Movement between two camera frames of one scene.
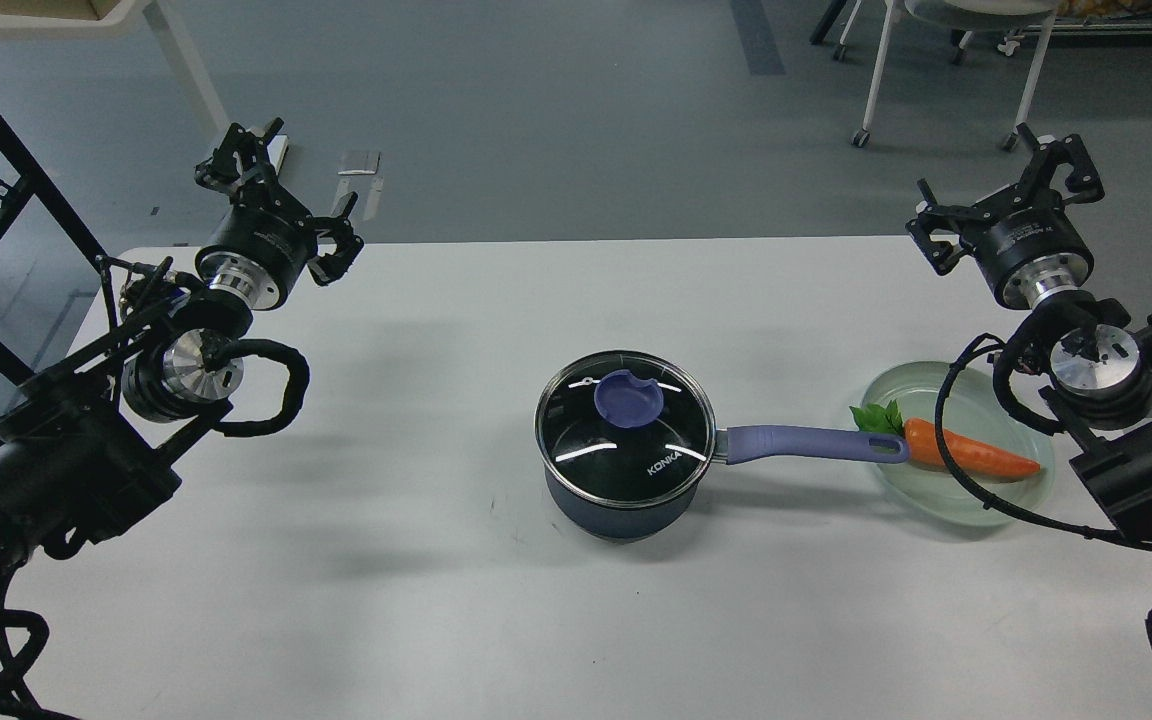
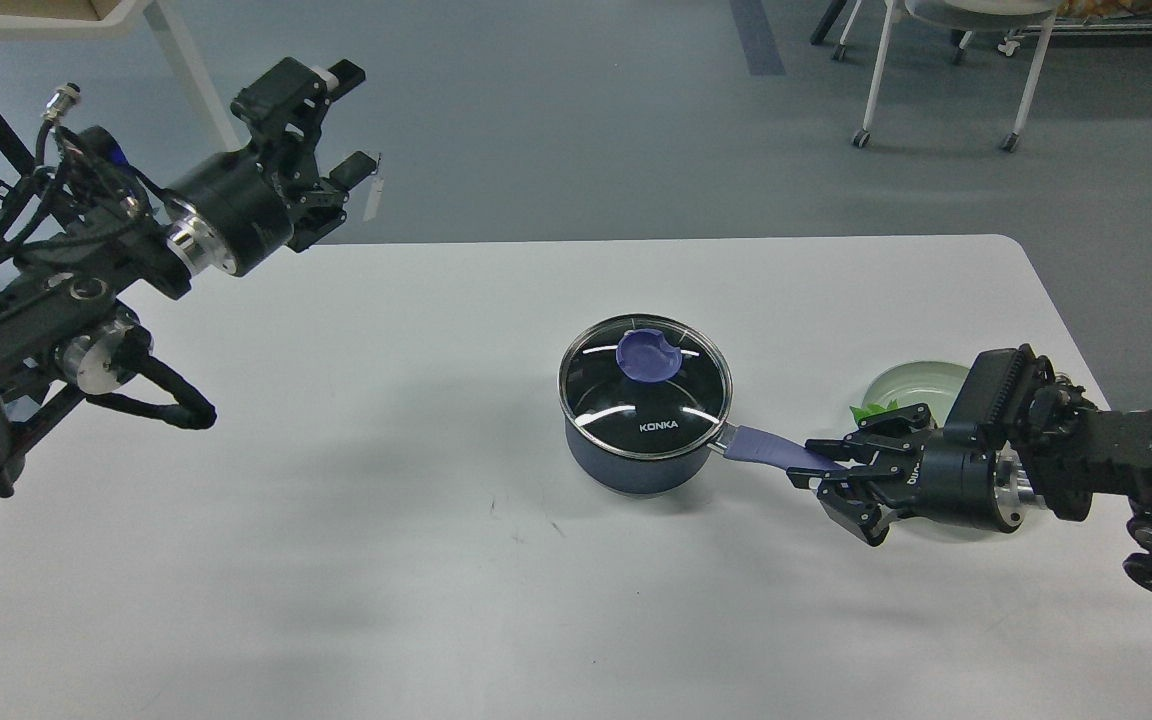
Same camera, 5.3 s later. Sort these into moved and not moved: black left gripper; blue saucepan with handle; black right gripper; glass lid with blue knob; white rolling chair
Moved: blue saucepan with handle; black right gripper; black left gripper; glass lid with blue knob
Not moved: white rolling chair
